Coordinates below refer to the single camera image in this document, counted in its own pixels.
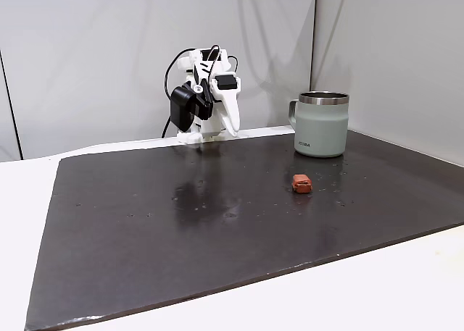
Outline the red-brown cube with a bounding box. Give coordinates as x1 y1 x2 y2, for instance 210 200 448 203
291 173 314 195

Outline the grey-green steel mug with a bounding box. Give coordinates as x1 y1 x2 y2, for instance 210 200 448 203
289 91 351 159

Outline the black table mat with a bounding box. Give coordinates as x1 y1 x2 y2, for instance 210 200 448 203
24 129 464 331

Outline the black oval camera box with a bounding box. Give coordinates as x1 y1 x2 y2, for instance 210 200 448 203
170 80 214 133

